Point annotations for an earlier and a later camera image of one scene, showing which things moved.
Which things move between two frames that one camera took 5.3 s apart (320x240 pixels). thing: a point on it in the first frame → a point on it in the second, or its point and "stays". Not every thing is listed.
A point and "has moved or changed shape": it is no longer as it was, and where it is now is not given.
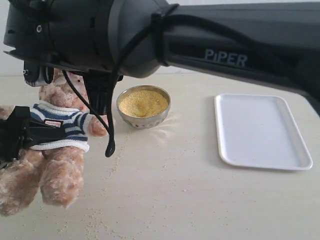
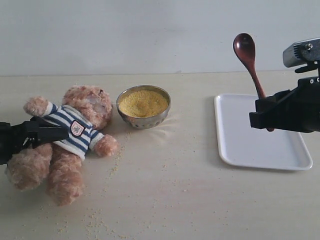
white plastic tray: (259, 131) stays
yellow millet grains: (143, 103) stays
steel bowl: (144, 106) stays
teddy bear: (54, 171) has moved or changed shape
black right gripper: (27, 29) → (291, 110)
